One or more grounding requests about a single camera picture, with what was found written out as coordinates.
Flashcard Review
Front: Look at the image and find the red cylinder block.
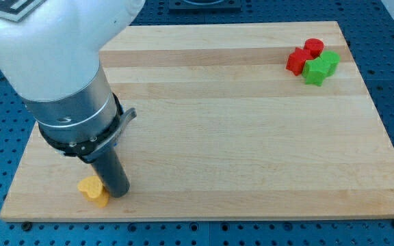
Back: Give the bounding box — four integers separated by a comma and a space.
304, 38, 324, 58

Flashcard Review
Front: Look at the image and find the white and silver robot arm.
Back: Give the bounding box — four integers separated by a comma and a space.
0, 0, 145, 163

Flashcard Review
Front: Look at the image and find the wooden board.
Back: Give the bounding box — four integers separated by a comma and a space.
0, 21, 394, 222

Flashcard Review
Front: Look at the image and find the green star block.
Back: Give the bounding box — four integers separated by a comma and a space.
302, 57, 330, 87

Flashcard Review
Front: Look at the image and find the red star block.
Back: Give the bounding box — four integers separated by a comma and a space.
286, 47, 314, 76

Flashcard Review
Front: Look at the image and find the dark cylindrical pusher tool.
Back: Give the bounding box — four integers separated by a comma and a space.
91, 148, 130, 197

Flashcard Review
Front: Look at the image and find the black mount plate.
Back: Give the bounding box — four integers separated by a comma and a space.
168, 0, 242, 12

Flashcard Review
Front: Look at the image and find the green cylinder block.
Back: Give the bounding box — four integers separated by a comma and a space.
320, 51, 341, 77

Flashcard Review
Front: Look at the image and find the black and white marker tag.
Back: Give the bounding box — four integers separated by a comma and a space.
0, 0, 45, 22

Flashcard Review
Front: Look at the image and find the yellow heart block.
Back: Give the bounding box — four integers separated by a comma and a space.
77, 176, 109, 208

